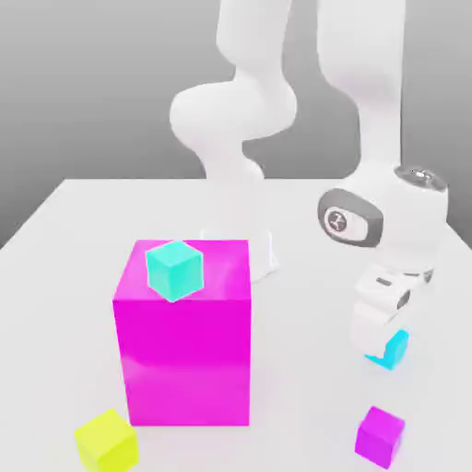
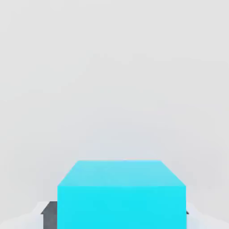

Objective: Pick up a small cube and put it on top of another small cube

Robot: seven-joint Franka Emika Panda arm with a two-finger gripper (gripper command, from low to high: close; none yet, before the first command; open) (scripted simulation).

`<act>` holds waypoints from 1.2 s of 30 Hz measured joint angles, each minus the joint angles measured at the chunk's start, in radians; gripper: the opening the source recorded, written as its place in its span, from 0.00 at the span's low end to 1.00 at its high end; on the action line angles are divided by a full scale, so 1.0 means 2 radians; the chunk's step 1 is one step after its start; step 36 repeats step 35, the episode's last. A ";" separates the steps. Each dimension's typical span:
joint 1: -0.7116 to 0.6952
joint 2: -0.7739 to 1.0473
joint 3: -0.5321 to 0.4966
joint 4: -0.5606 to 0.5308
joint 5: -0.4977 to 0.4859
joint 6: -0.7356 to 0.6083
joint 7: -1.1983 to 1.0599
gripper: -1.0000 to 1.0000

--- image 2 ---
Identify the small cyan cube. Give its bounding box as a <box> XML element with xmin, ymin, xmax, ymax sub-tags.
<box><xmin>57</xmin><ymin>160</ymin><xmax>187</xmax><ymax>229</ymax></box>

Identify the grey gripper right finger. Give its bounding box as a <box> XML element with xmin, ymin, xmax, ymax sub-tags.
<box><xmin>186</xmin><ymin>201</ymin><xmax>229</xmax><ymax>229</ymax></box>

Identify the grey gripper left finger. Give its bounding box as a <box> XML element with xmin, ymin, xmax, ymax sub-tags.
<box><xmin>0</xmin><ymin>201</ymin><xmax>58</xmax><ymax>229</ymax></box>

